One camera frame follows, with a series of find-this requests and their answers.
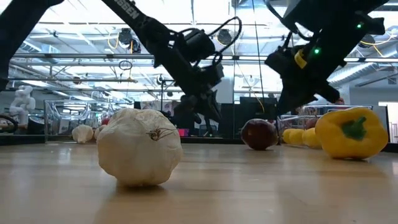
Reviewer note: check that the dark red apple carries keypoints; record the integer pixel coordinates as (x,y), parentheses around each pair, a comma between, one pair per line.
(259,135)

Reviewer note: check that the long ceiling light bar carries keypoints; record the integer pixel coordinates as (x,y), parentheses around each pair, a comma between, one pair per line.
(93,56)

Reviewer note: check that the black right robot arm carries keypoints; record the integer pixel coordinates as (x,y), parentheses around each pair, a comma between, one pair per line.
(326,15)

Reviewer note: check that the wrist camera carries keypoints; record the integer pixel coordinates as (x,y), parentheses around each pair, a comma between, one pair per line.
(280,65)
(199,45)

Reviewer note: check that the clear plastic bin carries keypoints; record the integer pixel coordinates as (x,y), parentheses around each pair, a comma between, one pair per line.
(62,115)
(306,112)

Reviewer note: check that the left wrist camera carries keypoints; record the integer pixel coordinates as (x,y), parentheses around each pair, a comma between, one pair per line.
(199,45)

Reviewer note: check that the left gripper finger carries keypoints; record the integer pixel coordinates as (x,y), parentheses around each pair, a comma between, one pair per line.
(214,105)

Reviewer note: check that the yellow lemon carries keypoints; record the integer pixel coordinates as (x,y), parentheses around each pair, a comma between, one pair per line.
(311,138)
(293,137)

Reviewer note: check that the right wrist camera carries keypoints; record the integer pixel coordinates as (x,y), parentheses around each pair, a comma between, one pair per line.
(280,65)

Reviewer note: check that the pink box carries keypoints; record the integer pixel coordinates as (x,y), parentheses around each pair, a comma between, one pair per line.
(183,132)

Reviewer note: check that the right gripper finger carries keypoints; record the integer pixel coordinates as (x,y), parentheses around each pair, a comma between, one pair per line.
(326,91)
(289,96)

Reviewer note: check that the yellow bell pepper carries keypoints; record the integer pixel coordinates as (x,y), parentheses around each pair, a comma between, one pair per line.
(342,140)

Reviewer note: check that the black equipment block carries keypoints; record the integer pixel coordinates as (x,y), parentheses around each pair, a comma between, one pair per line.
(258,107)

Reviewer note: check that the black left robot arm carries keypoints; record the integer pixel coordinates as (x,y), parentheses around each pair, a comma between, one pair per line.
(15,31)

